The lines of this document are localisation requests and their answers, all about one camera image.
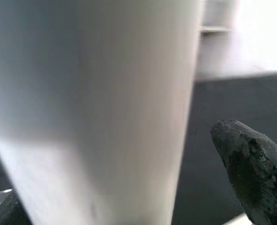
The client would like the white plastic table leg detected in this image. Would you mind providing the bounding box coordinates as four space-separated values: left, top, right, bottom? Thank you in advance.
0 0 202 225

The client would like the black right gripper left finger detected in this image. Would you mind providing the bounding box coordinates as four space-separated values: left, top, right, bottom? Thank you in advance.
0 190 33 225

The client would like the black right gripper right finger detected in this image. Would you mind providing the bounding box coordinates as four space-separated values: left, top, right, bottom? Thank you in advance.
210 119 277 225

